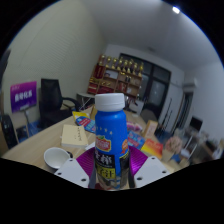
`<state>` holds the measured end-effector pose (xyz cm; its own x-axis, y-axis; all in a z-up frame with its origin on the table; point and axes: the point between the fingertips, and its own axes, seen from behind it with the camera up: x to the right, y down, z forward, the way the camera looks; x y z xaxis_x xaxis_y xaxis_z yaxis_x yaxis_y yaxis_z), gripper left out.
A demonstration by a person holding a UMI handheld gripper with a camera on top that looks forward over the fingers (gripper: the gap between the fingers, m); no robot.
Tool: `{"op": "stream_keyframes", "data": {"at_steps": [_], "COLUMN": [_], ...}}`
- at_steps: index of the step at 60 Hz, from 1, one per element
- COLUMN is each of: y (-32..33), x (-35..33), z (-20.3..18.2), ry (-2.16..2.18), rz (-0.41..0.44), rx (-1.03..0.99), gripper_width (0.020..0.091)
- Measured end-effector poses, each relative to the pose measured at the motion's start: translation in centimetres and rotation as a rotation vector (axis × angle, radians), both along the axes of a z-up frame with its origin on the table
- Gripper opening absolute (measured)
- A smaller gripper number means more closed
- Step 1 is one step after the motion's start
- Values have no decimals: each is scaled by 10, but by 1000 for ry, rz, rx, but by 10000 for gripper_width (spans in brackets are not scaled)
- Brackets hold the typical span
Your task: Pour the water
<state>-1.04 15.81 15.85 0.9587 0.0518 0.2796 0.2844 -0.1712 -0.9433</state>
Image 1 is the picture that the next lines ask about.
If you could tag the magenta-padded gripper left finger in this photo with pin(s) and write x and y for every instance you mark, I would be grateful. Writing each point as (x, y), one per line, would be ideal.
(71, 171)

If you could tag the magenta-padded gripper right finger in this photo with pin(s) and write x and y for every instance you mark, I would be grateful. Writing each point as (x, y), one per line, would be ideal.
(151, 170)

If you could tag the blue white-capped drink bottle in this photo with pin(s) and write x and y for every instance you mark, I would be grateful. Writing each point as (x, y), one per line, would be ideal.
(111, 133)

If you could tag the black mug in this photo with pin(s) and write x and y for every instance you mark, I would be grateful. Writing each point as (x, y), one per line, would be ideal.
(56, 158)

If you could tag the orange book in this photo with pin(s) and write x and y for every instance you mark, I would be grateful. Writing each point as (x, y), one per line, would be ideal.
(151, 148)

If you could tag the pink flowers in white pot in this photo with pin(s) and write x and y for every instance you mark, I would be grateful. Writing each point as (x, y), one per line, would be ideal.
(174, 146)

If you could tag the pale yellow notepad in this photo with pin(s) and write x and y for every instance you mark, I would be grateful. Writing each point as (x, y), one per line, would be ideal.
(75, 136)

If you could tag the pink standing carton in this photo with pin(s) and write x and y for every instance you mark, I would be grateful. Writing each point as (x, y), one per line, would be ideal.
(150, 128)

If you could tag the black computer monitor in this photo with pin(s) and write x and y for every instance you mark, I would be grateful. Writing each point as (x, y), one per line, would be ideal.
(196, 124)

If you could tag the black office chair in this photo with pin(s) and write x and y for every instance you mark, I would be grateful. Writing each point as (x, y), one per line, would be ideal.
(51, 100)

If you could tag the dark glass double door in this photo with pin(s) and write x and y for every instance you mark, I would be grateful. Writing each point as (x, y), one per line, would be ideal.
(153, 86)

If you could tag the purple sign board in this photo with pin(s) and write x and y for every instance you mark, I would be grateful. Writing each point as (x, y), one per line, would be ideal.
(23, 96)

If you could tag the wooden shelf unit with trophies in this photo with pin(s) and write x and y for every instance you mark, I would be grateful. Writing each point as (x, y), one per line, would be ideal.
(113, 78)

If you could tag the round ceiling light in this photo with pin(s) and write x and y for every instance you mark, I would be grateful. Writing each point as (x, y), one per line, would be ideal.
(176, 10)

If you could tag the white wall air conditioner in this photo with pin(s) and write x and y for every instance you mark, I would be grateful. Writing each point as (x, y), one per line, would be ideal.
(189, 87)

